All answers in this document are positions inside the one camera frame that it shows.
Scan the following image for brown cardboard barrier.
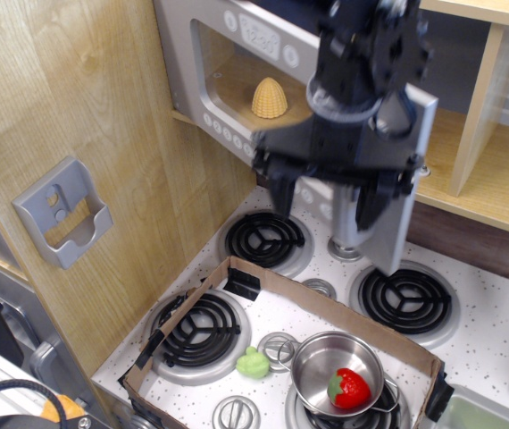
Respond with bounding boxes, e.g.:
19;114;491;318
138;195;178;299
121;257;453;428

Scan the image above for orange toy food piece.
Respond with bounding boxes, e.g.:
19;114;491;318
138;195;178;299
39;394;86;423

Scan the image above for green toy vegetable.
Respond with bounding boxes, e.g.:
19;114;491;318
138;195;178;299
236;346;270;380

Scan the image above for centre grey stove knob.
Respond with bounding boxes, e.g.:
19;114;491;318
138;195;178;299
257;332;299;373

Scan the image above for front grey stove knob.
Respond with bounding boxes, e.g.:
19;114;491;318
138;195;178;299
212;395;261;429

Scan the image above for front left stove burner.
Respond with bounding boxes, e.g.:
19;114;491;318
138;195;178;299
152;290;252;386

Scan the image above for black cable lower left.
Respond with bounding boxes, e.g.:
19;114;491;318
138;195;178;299
0;379;66;429

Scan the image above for yellow toy corn cob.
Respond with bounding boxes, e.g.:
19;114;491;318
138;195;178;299
251;77;288;119

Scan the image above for small steel pot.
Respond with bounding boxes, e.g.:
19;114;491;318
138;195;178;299
277;331;400;420

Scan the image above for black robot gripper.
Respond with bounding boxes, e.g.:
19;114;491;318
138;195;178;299
252;105;422;231

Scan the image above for grey toy microwave door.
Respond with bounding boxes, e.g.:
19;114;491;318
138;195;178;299
154;1;438;274

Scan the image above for white door latch bracket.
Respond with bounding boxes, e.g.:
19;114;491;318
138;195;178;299
417;164;430;177

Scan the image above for back left stove burner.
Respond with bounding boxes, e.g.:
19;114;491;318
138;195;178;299
217;210;314;278

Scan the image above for middle small grey knob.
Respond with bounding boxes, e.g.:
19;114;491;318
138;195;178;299
302;278;338;300

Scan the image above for back right stove burner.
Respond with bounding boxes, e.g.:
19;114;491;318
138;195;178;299
347;260;461;349

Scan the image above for red toy strawberry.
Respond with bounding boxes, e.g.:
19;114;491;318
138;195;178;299
327;367;371;409

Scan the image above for grey stove knob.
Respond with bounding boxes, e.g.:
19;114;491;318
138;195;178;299
328;238;363;263
212;395;261;429
257;332;299;373

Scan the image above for grey wall phone holder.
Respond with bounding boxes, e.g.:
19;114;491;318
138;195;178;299
12;156;113;269

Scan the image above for back grey stove knob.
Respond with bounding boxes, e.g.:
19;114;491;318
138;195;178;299
328;238;363;263

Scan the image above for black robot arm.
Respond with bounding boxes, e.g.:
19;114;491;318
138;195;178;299
252;1;432;231

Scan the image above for grey oven door handle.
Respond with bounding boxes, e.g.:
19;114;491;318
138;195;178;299
29;341;65;393

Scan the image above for grey toy sink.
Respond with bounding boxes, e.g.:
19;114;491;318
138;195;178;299
428;357;509;429

